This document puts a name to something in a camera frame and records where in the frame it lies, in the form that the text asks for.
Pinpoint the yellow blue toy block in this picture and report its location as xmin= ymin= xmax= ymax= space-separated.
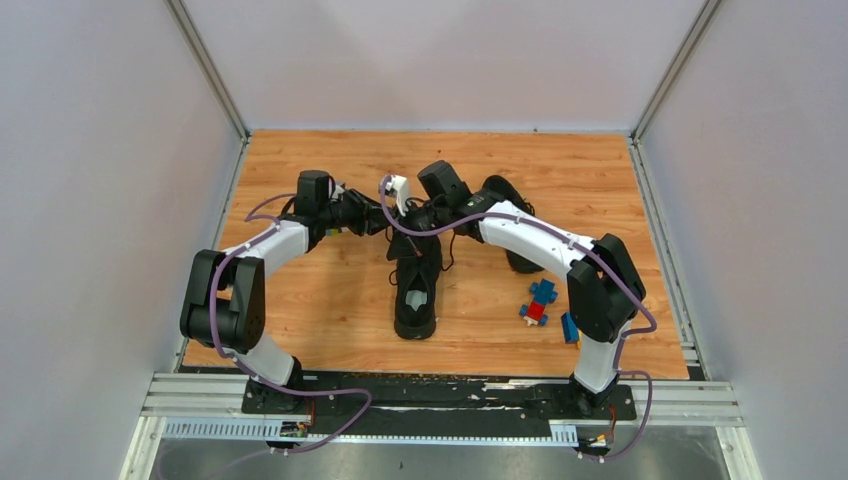
xmin=561 ymin=311 xmax=581 ymax=349

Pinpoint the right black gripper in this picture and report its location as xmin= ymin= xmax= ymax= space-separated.
xmin=389 ymin=198 xmax=451 ymax=260

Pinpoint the aluminium frame rail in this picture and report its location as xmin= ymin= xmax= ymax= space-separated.
xmin=142 ymin=373 xmax=744 ymax=427

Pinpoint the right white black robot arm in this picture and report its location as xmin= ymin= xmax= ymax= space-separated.
xmin=378 ymin=160 xmax=646 ymax=418

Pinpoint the white slotted cable duct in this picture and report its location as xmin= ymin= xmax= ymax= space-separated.
xmin=162 ymin=419 xmax=580 ymax=446

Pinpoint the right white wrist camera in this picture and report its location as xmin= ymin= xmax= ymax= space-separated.
xmin=383 ymin=174 xmax=411 ymax=217

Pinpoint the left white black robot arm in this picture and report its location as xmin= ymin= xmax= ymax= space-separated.
xmin=179 ymin=170 xmax=389 ymax=413

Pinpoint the purple cable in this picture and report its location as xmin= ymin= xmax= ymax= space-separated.
xmin=378 ymin=174 xmax=659 ymax=463
xmin=208 ymin=192 xmax=374 ymax=454

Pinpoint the black shoe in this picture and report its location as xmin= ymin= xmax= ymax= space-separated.
xmin=482 ymin=175 xmax=544 ymax=275
xmin=386 ymin=230 xmax=452 ymax=340

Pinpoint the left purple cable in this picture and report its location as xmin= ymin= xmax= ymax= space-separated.
xmin=208 ymin=192 xmax=374 ymax=454

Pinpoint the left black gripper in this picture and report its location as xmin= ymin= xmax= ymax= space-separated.
xmin=319 ymin=189 xmax=393 ymax=238

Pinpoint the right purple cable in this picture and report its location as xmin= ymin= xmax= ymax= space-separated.
xmin=378 ymin=174 xmax=659 ymax=463

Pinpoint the blue red toy block car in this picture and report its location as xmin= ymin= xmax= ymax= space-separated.
xmin=519 ymin=279 xmax=558 ymax=326

